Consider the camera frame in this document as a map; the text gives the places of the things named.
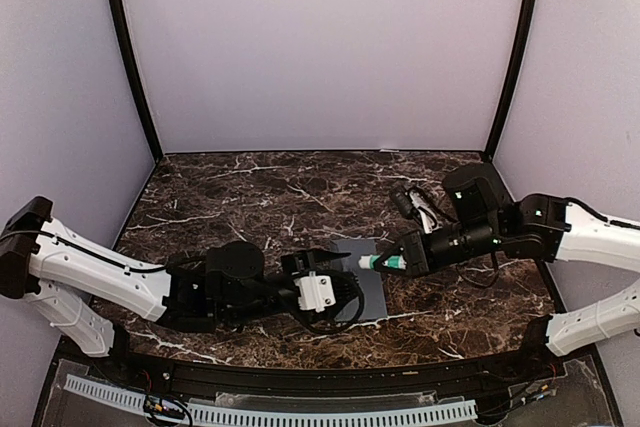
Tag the small circuit board with wires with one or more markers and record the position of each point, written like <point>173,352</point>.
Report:
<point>164,409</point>

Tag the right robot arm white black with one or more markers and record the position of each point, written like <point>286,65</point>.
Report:
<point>539,227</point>

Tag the black right corner frame post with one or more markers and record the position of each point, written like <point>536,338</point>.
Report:
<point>519,45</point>

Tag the grey slotted cable duct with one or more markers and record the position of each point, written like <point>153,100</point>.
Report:
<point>252,410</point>

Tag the green white glue stick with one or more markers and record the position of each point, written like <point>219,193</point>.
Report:
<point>371,262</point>

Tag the black corner frame post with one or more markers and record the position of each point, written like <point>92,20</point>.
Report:
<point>133,76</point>
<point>519,45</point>

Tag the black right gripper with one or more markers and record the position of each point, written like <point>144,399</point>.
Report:
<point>418,257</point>

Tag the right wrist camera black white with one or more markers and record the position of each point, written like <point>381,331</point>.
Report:
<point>413,204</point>

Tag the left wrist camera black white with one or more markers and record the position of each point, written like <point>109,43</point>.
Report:
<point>337,290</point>

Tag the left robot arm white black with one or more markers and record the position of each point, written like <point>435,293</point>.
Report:
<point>49,266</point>

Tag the black left corner frame post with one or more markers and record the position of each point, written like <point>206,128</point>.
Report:
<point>133,76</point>

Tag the black front table rail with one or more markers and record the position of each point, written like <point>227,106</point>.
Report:
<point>189,378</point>

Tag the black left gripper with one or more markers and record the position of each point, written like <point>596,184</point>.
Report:
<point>310,258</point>

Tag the grey-blue paper envelope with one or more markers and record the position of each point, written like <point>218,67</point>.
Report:
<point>370,281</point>

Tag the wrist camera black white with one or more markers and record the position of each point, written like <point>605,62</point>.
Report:
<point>337,290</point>
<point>413,204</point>

